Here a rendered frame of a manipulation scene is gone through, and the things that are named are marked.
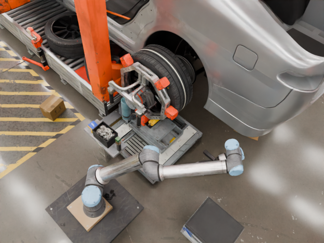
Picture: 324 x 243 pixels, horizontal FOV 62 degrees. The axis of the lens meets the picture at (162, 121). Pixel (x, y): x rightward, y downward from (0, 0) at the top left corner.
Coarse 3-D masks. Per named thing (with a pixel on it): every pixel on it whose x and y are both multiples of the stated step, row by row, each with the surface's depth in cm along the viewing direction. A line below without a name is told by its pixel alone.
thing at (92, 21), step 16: (80, 0) 186; (96, 0) 187; (80, 16) 199; (96, 16) 196; (96, 32) 206; (96, 48) 216; (96, 64) 229; (96, 80) 248; (112, 80) 260; (96, 96) 272
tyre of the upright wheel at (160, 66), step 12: (144, 48) 235; (156, 48) 227; (144, 60) 220; (156, 60) 218; (168, 60) 220; (180, 60) 225; (156, 72) 218; (168, 72) 217; (180, 72) 222; (180, 84) 222; (180, 96) 225; (180, 108) 237
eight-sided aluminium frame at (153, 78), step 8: (136, 64) 221; (128, 72) 244; (144, 72) 217; (128, 80) 252; (152, 80) 213; (160, 96) 220; (168, 96) 222; (168, 104) 226; (152, 112) 257; (160, 112) 247
